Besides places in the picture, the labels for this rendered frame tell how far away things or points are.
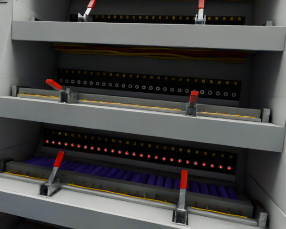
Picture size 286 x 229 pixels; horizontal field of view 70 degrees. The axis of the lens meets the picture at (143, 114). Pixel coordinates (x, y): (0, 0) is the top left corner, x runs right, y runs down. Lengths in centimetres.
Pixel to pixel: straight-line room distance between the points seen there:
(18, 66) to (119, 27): 29
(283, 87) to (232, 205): 24
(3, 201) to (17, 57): 35
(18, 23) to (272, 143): 61
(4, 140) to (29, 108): 15
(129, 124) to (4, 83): 33
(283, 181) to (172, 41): 33
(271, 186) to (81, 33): 50
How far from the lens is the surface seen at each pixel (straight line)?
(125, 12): 77
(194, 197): 46
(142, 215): 41
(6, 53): 61
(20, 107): 52
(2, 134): 62
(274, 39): 48
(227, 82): 59
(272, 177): 46
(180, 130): 39
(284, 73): 46
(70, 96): 47
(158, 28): 47
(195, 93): 34
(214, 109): 45
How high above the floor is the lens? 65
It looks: 10 degrees up
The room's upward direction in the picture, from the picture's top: 8 degrees clockwise
